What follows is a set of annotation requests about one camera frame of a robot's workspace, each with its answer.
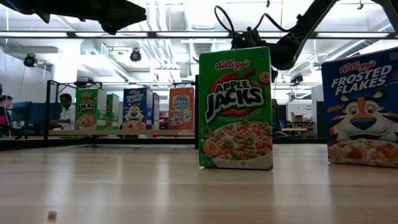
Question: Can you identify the green Apple Jacks cereal box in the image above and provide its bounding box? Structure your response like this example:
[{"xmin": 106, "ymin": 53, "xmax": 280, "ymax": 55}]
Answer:
[
  {"xmin": 198, "ymin": 46, "xmax": 274, "ymax": 171},
  {"xmin": 75, "ymin": 88, "xmax": 108, "ymax": 131},
  {"xmin": 106, "ymin": 93, "xmax": 120, "ymax": 131}
]

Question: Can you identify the orange Mini-Wheats cereal box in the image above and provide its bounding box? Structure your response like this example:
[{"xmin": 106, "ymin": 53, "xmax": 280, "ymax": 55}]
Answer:
[{"xmin": 169, "ymin": 86, "xmax": 195, "ymax": 131}]

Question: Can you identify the wooden shelf board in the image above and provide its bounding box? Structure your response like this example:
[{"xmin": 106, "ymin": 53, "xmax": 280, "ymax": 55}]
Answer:
[{"xmin": 48, "ymin": 129, "xmax": 197, "ymax": 137}]

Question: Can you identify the long ceiling light fixture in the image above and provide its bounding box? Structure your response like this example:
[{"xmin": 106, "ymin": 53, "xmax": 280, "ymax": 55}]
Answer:
[{"xmin": 0, "ymin": 30, "xmax": 398, "ymax": 40}]

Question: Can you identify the brown cardboard box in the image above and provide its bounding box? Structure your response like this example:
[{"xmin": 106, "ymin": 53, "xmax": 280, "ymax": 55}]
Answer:
[{"xmin": 290, "ymin": 111, "xmax": 305, "ymax": 124}]

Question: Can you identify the white background table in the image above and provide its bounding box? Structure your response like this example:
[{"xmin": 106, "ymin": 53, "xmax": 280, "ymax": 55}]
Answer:
[{"xmin": 281, "ymin": 126, "xmax": 308, "ymax": 138}]

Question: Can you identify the person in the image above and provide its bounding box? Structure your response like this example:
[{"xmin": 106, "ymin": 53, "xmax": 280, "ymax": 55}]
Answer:
[
  {"xmin": 0, "ymin": 93, "xmax": 14, "ymax": 128},
  {"xmin": 49, "ymin": 92, "xmax": 76, "ymax": 131}
]

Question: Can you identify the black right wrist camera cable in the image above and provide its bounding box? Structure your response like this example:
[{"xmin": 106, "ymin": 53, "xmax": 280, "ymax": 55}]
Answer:
[{"xmin": 213, "ymin": 4, "xmax": 301, "ymax": 37}]

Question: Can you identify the black aluminium table frame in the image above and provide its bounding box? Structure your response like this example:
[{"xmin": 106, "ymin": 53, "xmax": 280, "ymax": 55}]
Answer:
[{"xmin": 0, "ymin": 79, "xmax": 327, "ymax": 151}]

